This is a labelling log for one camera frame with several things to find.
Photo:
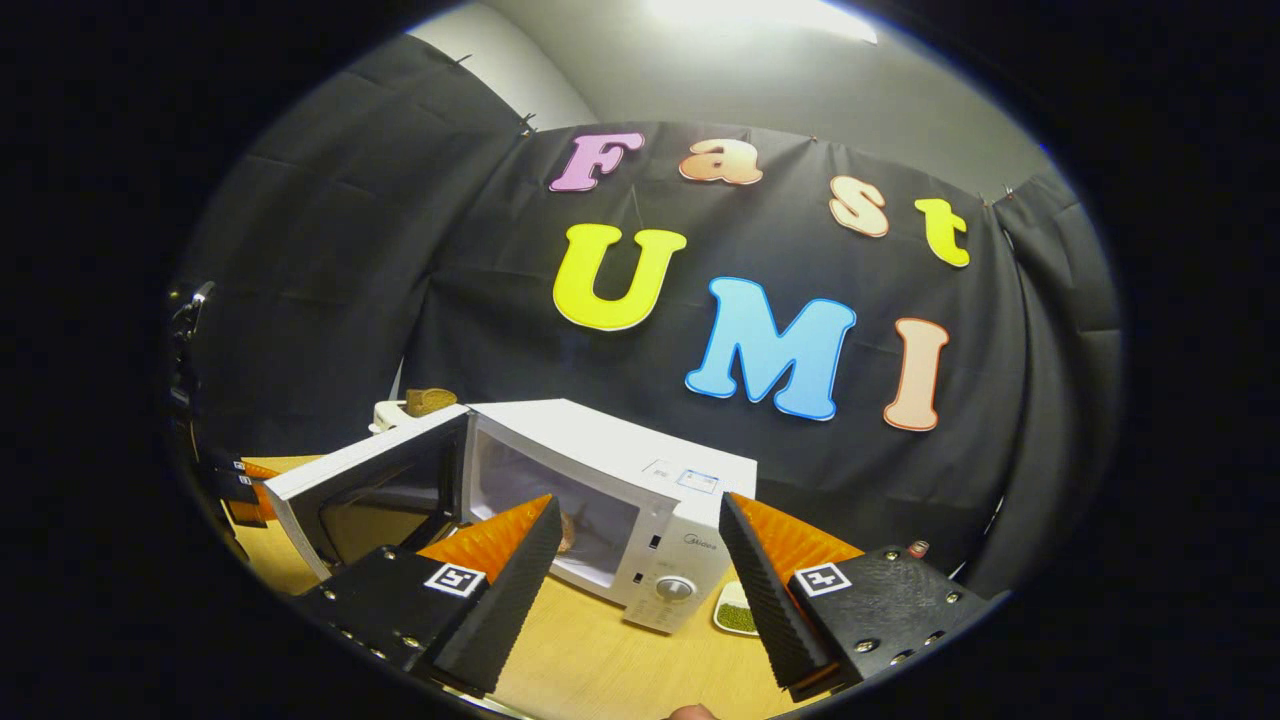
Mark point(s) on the red label bottle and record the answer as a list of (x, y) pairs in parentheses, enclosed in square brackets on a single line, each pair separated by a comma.
[(917, 549)]

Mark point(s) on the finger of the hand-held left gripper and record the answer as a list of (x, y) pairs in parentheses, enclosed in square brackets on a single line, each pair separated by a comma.
[(255, 468), (250, 500)]

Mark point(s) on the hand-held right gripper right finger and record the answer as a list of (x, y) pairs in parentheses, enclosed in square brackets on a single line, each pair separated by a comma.
[(775, 600)]

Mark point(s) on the brown bread slice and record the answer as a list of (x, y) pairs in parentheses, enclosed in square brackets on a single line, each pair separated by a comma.
[(430, 402)]

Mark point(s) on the orange sugared bread roll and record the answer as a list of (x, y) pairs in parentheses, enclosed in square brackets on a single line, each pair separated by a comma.
[(567, 533)]

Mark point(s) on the white toaster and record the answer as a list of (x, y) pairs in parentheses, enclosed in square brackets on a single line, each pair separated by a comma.
[(392, 415)]

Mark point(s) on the white divided bean dish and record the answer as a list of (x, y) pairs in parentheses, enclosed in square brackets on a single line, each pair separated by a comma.
[(735, 615)]

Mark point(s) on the large ceiling light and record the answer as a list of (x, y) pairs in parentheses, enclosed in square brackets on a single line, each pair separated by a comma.
[(760, 15)]

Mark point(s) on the white microwave oven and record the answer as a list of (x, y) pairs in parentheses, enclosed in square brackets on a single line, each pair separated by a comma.
[(620, 450)]

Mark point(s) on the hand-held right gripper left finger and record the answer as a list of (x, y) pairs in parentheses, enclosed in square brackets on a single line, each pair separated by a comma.
[(505, 610)]

